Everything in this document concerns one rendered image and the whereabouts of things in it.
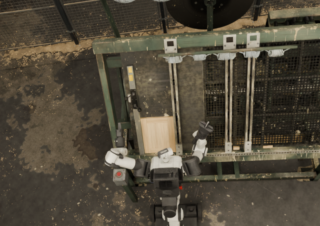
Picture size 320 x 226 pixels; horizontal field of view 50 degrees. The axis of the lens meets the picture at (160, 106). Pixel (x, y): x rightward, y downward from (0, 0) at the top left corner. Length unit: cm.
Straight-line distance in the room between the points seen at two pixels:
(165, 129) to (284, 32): 136
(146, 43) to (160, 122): 83
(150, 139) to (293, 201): 186
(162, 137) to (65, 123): 193
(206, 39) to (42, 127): 294
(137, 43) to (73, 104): 239
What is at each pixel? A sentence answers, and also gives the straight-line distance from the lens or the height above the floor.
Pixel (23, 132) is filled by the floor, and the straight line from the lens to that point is 514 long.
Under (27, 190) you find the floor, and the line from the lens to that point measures 477.
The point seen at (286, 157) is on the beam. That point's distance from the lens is 361.
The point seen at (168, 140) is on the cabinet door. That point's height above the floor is 101.
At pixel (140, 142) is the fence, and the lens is 340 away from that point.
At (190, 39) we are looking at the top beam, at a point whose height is 194.
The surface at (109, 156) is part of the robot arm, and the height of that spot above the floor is 154.
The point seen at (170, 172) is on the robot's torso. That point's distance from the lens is 286.
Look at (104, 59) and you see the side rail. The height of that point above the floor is 177.
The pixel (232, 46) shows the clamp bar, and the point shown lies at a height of 188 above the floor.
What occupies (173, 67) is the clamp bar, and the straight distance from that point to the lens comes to 296.
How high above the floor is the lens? 409
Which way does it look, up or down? 59 degrees down
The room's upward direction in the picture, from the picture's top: 12 degrees counter-clockwise
